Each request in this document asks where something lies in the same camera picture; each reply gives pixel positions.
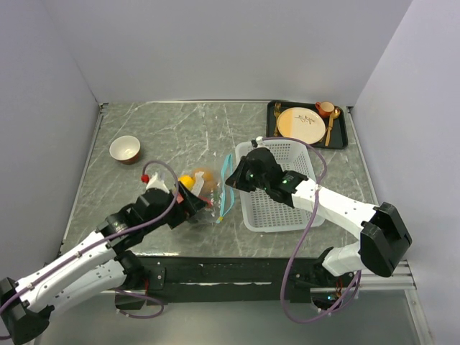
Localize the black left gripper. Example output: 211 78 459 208
143 180 207 233

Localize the yellow orange fruit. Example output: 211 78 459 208
178 175 196 190

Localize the clear zip top bag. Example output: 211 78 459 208
189 154 236 225

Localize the brown kiwi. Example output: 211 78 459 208
201 180 218 194

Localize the orange mango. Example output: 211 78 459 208
191 167 216 185

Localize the red chili pepper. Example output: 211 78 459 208
199 196 213 208

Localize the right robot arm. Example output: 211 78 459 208
226 147 412 286

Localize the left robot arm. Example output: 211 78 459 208
1 184 207 344

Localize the white plastic basket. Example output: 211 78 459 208
226 137 316 232

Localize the gold fork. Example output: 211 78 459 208
273 102 281 137

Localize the cream orange plate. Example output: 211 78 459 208
277 107 326 144

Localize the white brown bowl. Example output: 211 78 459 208
109 135 141 165

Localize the orange coffee cup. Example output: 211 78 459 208
315 101 335 118

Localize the gold spoon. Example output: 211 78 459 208
325 107 341 146

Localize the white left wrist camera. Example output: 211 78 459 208
141 172 170 193

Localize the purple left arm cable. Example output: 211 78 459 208
0 160 180 341

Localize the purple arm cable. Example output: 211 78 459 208
0 160 180 341
258 136 362 323

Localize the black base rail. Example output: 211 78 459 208
115 252 354 304

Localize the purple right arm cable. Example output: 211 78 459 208
258 136 362 323

